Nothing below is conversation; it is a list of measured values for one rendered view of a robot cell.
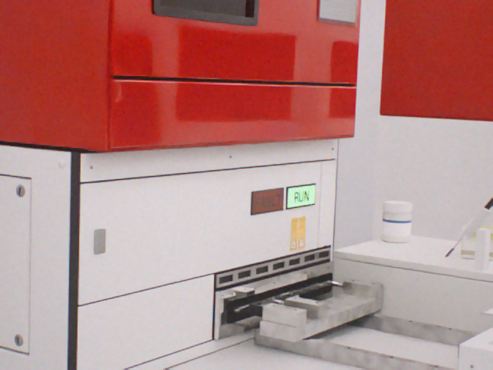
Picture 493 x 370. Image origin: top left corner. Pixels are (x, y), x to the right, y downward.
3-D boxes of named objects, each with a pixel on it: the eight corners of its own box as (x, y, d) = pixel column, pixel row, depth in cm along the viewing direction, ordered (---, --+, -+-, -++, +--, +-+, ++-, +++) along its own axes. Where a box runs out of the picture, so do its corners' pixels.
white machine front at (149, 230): (66, 397, 157) (70, 151, 153) (320, 310, 224) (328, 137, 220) (80, 401, 156) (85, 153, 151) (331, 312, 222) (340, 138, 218)
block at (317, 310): (284, 313, 195) (285, 298, 194) (293, 310, 198) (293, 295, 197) (318, 319, 190) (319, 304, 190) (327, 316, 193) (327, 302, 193)
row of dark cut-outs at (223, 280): (213, 287, 185) (214, 274, 184) (328, 258, 221) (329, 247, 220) (216, 288, 184) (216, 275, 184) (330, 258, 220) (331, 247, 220)
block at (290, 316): (262, 319, 188) (263, 305, 188) (271, 316, 191) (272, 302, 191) (297, 327, 184) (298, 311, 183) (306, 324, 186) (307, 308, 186)
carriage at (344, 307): (259, 335, 188) (260, 320, 188) (349, 303, 218) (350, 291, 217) (294, 343, 183) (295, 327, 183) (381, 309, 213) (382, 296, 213)
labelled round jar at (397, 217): (375, 241, 236) (378, 202, 235) (389, 237, 241) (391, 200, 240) (402, 244, 232) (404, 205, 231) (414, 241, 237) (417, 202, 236)
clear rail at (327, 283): (231, 313, 188) (232, 307, 188) (327, 284, 219) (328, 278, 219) (237, 315, 188) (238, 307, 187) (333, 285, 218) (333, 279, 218)
